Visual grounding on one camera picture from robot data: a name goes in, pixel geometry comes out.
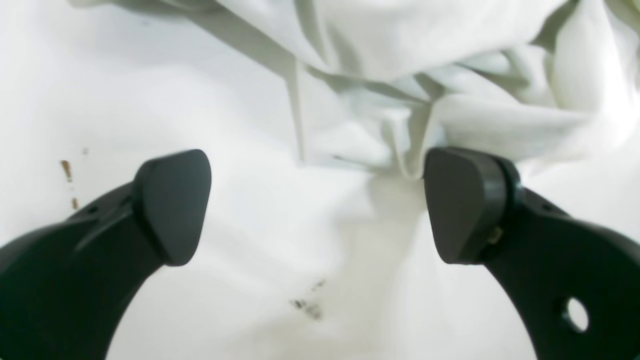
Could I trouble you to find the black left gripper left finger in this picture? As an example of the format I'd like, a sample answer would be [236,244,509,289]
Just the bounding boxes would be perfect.
[0,149,211,360]

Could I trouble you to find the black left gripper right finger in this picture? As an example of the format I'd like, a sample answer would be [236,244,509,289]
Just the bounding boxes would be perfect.
[423,146,640,360]

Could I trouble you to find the white printed T-shirt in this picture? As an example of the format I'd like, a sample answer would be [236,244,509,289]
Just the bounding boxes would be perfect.
[70,0,640,180]

